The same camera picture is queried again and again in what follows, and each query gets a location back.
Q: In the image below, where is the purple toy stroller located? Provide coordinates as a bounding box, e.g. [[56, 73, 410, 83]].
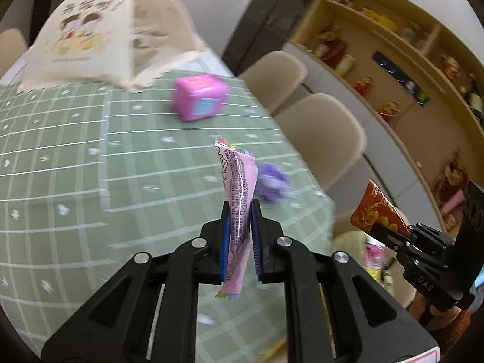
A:
[[255, 162, 291, 204]]

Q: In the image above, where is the black power strip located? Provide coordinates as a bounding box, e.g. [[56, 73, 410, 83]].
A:
[[371, 51, 430, 106]]

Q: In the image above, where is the green checked tablecloth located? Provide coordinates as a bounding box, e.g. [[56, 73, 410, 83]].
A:
[[1, 71, 335, 353]]

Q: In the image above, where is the beige chair left far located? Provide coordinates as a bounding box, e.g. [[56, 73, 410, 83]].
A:
[[0, 28, 28, 75]]

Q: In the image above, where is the beige chair middle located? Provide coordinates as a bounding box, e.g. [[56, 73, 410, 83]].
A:
[[274, 93, 368, 190]]

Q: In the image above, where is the pink toy box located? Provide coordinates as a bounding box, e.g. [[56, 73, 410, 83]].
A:
[[172, 75, 229, 122]]

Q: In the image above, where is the wooden wall shelf unit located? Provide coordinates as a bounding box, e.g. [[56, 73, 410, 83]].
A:
[[284, 0, 483, 234]]

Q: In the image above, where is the beige chair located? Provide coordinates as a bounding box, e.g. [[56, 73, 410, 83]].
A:
[[239, 51, 308, 116], [0, 28, 28, 75], [274, 93, 368, 190]]

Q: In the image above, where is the yellow green trash bag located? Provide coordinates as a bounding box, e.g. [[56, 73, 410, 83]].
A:
[[332, 230, 394, 296]]

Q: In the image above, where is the red gift box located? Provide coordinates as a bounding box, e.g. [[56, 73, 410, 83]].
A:
[[313, 25, 347, 68]]

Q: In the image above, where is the beige mesh food cover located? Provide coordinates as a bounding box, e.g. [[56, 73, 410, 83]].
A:
[[17, 0, 207, 93]]

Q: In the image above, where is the pink candy wrapper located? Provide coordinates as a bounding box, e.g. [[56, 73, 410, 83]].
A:
[[215, 138, 258, 299]]

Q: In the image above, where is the right hand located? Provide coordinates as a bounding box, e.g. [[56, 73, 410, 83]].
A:
[[407, 292, 471, 357]]

